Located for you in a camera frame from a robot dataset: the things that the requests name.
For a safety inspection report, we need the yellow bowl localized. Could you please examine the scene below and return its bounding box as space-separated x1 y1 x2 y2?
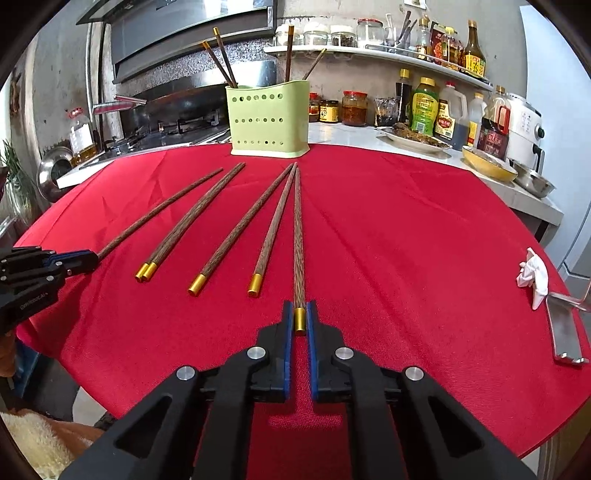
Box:
462 146 518 183

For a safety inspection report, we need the wooden chopstick gold tip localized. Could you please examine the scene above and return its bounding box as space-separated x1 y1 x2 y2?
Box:
141 162 247 283
303 48 327 81
284 24 294 83
201 41 235 88
294 167 305 333
247 164 297 298
187 163 296 296
212 26 238 88
97 168 223 262
135 162 245 282

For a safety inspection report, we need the wall shelf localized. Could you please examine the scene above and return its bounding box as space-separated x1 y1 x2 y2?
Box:
262 43 494 92

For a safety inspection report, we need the steel pot lid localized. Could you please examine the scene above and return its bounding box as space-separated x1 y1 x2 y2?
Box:
37 146 72 203

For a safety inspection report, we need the white vinegar jug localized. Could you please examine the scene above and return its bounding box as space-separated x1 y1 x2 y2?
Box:
434 82 470 151

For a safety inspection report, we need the red label dark bottle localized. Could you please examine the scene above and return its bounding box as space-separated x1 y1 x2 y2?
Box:
477 85 511 161

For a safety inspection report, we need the green sauce bottle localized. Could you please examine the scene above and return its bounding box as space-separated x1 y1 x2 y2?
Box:
411 77 439 136

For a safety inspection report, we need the black gas stove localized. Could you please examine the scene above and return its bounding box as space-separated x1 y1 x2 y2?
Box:
79 119 230 169

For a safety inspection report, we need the dark soy sauce bottle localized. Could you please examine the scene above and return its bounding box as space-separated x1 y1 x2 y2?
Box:
396 68 413 126

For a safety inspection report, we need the green utensil holder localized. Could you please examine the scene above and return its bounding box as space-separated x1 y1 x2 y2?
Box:
226 80 310 159

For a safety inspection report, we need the white crumpled paper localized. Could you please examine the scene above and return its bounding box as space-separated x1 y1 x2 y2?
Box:
516 247 549 310

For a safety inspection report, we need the steel wok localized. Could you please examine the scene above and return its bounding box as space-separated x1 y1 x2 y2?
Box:
91 85 229 135

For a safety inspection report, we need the steel bowl right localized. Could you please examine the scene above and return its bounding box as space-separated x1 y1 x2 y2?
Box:
512 161 555 199

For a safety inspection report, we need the red table cloth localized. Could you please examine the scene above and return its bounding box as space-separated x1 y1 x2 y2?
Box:
18 145 590 479

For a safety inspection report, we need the range hood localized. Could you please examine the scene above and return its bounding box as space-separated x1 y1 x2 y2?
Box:
77 0 277 83

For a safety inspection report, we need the tall brown sauce bottle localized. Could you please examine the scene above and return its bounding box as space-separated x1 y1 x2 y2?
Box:
463 20 486 78

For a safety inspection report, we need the plate of food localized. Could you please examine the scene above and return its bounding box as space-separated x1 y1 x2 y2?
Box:
377 123 451 153

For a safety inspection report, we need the metal clip stand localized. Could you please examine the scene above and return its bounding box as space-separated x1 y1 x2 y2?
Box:
545 285 590 366

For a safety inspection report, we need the cooking oil bottle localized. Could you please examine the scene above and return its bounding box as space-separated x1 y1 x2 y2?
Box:
69 107 98 166

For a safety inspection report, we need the red lid jar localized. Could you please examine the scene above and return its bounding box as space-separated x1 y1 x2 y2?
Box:
308 92 321 123

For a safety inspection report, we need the brown sauce jar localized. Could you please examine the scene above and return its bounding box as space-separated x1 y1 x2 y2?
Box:
341 90 368 127

